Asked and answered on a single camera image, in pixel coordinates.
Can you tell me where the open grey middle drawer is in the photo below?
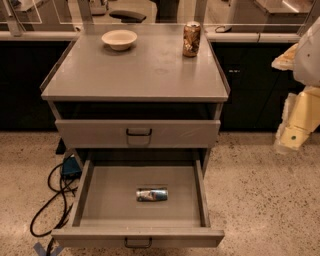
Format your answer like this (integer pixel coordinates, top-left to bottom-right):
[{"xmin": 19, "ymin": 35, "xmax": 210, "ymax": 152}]
[{"xmin": 52, "ymin": 160, "xmax": 224, "ymax": 248}]

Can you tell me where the closed grey top drawer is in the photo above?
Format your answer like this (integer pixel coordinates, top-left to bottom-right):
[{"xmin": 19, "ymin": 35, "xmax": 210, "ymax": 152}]
[{"xmin": 56, "ymin": 119, "xmax": 220, "ymax": 148}]

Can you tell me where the grey ledge rail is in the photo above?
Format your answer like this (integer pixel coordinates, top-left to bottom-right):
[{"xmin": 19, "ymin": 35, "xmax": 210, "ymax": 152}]
[{"xmin": 0, "ymin": 30, "xmax": 303, "ymax": 44}]

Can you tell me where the blue power adapter box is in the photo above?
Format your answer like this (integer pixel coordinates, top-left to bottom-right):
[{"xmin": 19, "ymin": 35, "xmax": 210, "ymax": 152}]
[{"xmin": 61, "ymin": 157, "xmax": 82, "ymax": 179}]

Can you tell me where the black drawer handle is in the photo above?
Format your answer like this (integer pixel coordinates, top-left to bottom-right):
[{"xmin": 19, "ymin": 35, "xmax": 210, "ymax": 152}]
[
  {"xmin": 126, "ymin": 128, "xmax": 152, "ymax": 137},
  {"xmin": 124, "ymin": 238, "xmax": 153, "ymax": 249}
]

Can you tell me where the black top drawer handle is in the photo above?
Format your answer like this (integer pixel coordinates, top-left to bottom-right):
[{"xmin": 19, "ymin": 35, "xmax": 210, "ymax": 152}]
[{"xmin": 126, "ymin": 128, "xmax": 152, "ymax": 137}]

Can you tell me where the silver blue redbull can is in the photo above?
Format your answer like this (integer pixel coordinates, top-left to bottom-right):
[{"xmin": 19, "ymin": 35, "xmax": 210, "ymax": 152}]
[{"xmin": 136, "ymin": 188, "xmax": 168, "ymax": 202}]

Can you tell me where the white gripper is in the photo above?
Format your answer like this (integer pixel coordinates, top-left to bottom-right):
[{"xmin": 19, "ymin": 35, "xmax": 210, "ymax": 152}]
[{"xmin": 271, "ymin": 44, "xmax": 320, "ymax": 154}]

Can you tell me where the black middle drawer handle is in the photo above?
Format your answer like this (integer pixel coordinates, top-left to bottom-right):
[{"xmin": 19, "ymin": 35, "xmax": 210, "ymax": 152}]
[{"xmin": 124, "ymin": 238, "xmax": 153, "ymax": 249}]

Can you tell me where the brown gold soda can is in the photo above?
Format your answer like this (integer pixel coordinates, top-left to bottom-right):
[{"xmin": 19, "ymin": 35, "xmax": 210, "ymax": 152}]
[{"xmin": 183, "ymin": 21, "xmax": 201, "ymax": 57}]

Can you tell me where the white paper bowl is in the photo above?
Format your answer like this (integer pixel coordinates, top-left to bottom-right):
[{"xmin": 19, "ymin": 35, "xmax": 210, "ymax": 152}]
[{"xmin": 101, "ymin": 30, "xmax": 137, "ymax": 51}]

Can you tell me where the grey drawer cabinet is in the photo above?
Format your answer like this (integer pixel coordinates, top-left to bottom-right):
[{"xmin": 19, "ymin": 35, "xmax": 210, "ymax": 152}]
[{"xmin": 42, "ymin": 24, "xmax": 230, "ymax": 165}]

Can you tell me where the black floor cable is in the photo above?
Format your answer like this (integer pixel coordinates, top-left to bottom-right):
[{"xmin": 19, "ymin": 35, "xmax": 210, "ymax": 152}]
[{"xmin": 29, "ymin": 162, "xmax": 79, "ymax": 256}]

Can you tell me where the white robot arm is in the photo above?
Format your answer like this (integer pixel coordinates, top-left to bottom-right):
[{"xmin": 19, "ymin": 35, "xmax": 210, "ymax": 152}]
[{"xmin": 271, "ymin": 17, "xmax": 320, "ymax": 154}]

